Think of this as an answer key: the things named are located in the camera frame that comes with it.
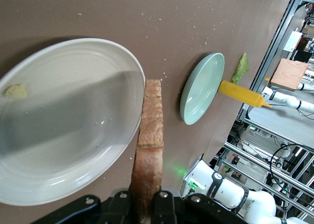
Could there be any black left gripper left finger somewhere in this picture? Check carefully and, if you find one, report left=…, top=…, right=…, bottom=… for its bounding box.
left=109, top=189, right=135, bottom=224

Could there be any mint green plate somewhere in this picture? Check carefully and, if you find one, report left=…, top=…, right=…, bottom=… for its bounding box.
left=179, top=52, right=226, bottom=126

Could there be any yellow mustard squeeze bottle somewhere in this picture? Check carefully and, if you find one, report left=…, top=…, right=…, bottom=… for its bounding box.
left=218, top=77, right=273, bottom=110

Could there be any brown table cover sheet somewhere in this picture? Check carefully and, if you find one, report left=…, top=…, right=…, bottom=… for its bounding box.
left=0, top=0, right=295, bottom=210

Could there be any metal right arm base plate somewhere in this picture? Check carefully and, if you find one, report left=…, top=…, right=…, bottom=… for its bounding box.
left=182, top=157, right=206, bottom=198

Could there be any wooden box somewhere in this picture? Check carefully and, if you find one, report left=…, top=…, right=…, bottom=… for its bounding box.
left=269, top=58, right=309, bottom=92

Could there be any beige plate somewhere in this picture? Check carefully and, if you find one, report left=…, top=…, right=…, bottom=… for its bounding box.
left=0, top=38, right=146, bottom=207

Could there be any aluminium frame rack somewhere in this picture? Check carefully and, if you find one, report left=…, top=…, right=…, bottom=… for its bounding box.
left=233, top=0, right=314, bottom=224

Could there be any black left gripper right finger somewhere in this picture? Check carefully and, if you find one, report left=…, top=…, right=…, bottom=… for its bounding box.
left=151, top=190, right=176, bottom=224

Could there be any small yellowish food scrap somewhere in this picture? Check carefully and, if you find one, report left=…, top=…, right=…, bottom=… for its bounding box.
left=4, top=84, right=27, bottom=98

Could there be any brown bread slice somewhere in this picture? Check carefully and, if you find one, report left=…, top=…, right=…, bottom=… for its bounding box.
left=131, top=79, right=164, bottom=224

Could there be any green lettuce leaf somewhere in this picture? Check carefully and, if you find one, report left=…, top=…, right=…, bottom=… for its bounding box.
left=231, top=53, right=250, bottom=85

